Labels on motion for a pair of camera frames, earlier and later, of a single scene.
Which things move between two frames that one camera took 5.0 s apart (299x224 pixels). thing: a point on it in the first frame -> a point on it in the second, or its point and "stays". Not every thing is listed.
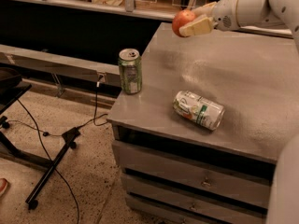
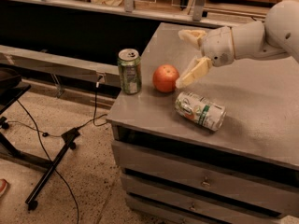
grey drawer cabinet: [176, 173] stays
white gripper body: [223, 14] -> [217, 46]
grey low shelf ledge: [60, 63] stays
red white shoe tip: [3, 186] stays
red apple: [181, 19] -> [164, 77]
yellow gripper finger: [205, 9] -> [192, 35]
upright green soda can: [130, 70] stays
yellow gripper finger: [196, 27] -> [202, 65]
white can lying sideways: [206, 113] stays
